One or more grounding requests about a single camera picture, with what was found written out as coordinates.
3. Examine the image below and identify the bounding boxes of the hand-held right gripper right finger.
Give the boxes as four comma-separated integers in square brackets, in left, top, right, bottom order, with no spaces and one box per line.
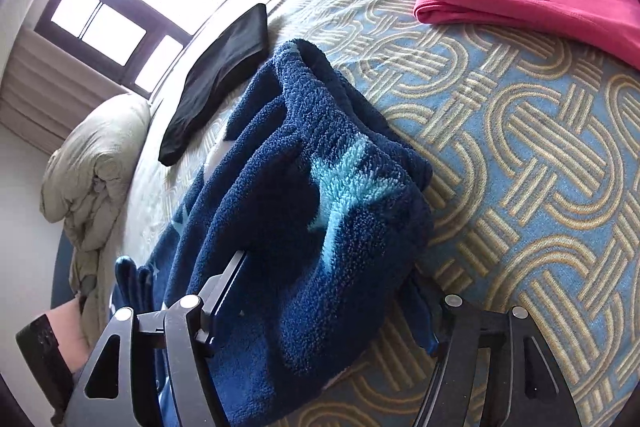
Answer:
[415,294,583,427]

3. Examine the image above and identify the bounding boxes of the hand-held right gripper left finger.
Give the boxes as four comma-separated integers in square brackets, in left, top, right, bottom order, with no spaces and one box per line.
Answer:
[65,251,246,427]

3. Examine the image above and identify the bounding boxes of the navy star print fleece pants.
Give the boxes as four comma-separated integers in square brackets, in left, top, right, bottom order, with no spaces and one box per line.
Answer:
[107,38,441,427]

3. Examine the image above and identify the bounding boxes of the pink pillow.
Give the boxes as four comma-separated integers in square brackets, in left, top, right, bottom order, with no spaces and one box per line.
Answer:
[50,299,91,370]

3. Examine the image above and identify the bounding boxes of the blue headboard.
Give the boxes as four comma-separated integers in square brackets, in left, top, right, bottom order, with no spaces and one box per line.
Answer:
[50,232,76,303]

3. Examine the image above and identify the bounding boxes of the folded patterned duvet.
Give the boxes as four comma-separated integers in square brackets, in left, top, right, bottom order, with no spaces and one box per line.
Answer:
[40,94,152,348]

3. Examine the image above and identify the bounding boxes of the bed with patterned sheet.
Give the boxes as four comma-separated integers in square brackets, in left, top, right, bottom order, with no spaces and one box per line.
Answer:
[70,0,640,427]

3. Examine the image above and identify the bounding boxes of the black folded garment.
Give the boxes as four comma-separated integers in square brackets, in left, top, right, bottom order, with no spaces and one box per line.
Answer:
[158,3,269,166]

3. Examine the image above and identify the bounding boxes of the beige curtain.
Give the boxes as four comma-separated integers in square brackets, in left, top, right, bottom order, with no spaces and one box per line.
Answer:
[0,27,131,142]

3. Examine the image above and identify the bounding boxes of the window with dark frame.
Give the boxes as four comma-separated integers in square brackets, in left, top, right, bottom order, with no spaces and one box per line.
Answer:
[35,0,236,98]

